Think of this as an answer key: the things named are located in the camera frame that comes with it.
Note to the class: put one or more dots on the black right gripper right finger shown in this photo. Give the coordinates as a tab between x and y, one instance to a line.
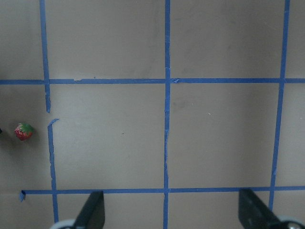
253	213

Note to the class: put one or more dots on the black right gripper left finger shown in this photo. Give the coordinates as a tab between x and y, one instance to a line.
92	214

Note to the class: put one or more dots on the red strawberry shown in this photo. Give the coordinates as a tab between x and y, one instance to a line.
23	131

